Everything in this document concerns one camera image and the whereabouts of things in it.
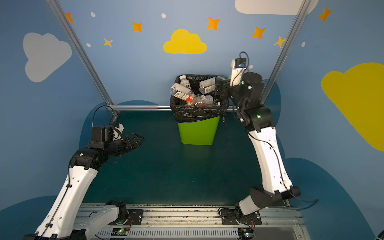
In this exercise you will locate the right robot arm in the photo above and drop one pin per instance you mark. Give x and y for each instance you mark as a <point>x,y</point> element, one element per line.
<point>245,90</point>

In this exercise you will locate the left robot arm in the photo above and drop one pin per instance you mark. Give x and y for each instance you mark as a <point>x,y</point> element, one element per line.
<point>106,142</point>

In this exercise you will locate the orange juice bottle back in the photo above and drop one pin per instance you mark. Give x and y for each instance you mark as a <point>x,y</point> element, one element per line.
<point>185,82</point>

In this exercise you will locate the aluminium left frame post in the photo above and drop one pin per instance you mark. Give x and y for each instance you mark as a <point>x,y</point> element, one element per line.
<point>70,32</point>

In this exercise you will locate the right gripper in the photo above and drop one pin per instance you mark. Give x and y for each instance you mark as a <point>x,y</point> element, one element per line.
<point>223,91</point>

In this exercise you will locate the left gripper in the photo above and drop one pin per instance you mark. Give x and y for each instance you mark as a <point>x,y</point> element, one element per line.
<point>126,144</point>

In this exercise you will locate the white bottle pink label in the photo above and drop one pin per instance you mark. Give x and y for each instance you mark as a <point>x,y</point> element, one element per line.
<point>183,93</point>

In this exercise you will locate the aluminium right frame post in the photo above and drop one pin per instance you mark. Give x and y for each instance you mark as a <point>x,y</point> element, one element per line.
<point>292,35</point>

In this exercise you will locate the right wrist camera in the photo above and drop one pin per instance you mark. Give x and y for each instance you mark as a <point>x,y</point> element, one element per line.
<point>239,65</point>

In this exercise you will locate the aluminium back frame rail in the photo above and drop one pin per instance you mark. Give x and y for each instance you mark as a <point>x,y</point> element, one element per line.
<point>161,108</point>

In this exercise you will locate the clear bottle colourful label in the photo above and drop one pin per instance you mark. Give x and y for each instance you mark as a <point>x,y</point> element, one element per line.
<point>209,85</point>

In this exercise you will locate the aluminium frame post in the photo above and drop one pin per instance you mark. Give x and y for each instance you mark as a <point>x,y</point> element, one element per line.
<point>70,32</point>
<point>292,35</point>

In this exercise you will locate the green plastic bin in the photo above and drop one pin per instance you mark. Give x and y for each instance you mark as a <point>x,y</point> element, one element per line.
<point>201,133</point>

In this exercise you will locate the black bin liner bag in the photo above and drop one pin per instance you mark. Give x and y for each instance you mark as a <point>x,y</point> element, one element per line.
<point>183,115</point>

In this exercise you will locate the white bottle red logo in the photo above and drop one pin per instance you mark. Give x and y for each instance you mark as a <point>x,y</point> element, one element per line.
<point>201,101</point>

